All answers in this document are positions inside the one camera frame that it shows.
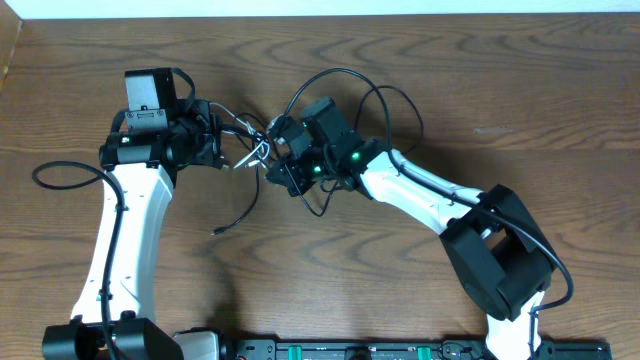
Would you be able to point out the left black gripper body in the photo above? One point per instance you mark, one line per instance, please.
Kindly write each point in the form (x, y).
(203, 128)

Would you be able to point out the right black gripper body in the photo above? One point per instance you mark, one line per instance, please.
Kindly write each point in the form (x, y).
(313, 167)

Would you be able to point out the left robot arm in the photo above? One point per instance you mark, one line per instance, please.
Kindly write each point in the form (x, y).
(149, 142)

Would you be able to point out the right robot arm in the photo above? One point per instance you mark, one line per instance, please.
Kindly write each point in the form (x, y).
(498, 252)

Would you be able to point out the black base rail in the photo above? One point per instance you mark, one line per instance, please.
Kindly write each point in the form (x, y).
(350, 350)

